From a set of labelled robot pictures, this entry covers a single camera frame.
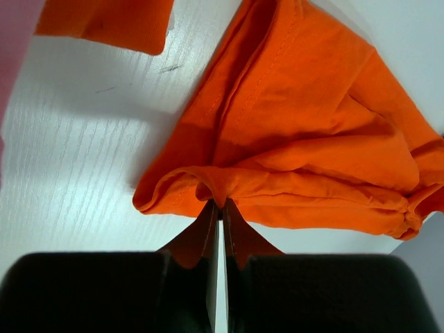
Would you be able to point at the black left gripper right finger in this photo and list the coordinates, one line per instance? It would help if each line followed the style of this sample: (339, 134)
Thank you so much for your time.
(269, 291)

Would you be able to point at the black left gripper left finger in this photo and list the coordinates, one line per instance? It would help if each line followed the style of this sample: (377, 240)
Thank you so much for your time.
(160, 291)

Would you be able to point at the orange t shirt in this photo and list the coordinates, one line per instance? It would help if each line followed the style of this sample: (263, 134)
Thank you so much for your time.
(298, 120)
(137, 25)

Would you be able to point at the folded orange t shirt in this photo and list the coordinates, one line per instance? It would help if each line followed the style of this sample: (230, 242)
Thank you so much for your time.
(137, 25)

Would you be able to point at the folded pink t shirt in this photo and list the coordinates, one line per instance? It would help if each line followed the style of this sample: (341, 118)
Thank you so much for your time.
(19, 19)

